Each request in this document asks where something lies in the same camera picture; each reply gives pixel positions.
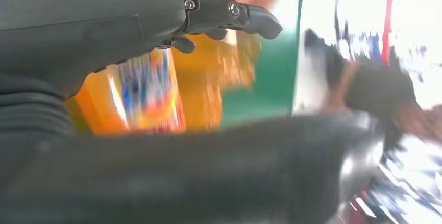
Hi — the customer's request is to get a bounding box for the person's body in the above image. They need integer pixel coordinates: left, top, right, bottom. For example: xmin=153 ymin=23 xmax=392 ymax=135
xmin=293 ymin=26 xmax=442 ymax=147

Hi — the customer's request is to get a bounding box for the yellow plastic sheet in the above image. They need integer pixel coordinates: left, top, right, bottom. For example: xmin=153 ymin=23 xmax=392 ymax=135
xmin=169 ymin=0 xmax=263 ymax=132

